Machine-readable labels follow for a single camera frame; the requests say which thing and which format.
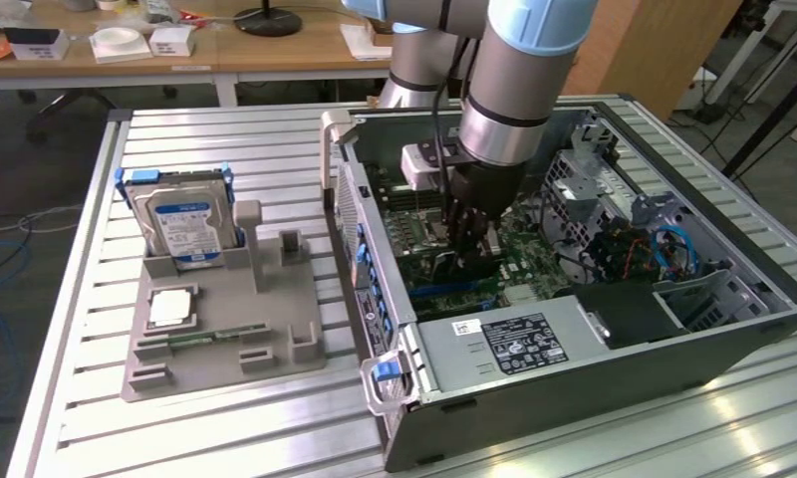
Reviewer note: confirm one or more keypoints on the black lamp base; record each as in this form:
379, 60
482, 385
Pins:
270, 22

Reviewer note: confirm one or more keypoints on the CPU socket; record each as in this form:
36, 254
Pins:
435, 229

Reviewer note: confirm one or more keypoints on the hard disk in blue caddy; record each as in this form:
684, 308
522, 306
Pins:
183, 224

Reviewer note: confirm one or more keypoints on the silver CPU chip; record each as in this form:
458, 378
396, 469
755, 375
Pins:
171, 309

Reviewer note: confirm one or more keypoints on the graphics card with metal bracket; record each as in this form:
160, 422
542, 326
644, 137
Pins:
446, 266

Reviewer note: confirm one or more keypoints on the black open PC case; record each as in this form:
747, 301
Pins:
571, 398

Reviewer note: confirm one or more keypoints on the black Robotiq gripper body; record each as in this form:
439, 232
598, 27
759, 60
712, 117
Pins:
488, 189

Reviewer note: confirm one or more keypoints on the green motherboard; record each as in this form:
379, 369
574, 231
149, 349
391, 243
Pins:
531, 269

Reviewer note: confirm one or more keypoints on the grey plastic parts rack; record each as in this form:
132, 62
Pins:
239, 358

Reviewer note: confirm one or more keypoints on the perforated metal drive cage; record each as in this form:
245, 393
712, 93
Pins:
578, 214

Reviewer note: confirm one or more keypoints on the white box with black lid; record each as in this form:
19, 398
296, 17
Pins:
36, 45

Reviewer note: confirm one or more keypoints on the black RAM slot bank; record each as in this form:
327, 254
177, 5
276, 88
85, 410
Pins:
399, 196

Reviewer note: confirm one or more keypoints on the white paper stack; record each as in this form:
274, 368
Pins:
362, 42

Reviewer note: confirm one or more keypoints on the black stand pole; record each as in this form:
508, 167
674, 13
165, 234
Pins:
780, 109

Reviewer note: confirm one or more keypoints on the blue expansion slot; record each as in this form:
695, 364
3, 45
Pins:
439, 291

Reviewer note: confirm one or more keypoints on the green RAM stick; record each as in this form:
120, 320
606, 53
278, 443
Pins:
225, 333

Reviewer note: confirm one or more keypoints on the wooden cabinet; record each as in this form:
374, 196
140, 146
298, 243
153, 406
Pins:
651, 50

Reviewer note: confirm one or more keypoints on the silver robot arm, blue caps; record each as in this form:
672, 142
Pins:
512, 99

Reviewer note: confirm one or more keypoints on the RAM stick with white label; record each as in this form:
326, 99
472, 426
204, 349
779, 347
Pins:
419, 256

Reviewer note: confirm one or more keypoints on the wooden desk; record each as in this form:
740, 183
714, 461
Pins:
107, 70

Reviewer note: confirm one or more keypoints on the white table frame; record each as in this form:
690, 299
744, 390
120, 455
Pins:
771, 45

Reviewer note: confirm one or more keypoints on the black chair base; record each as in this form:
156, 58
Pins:
60, 109

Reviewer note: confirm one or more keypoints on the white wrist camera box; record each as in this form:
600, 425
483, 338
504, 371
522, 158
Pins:
422, 167

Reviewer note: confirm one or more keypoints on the grey power supply with label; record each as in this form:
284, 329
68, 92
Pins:
506, 348

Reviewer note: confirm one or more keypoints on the grey metal disk bay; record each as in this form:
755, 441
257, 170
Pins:
704, 294

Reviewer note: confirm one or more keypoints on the small white cardboard box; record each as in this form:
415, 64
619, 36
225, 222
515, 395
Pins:
171, 42

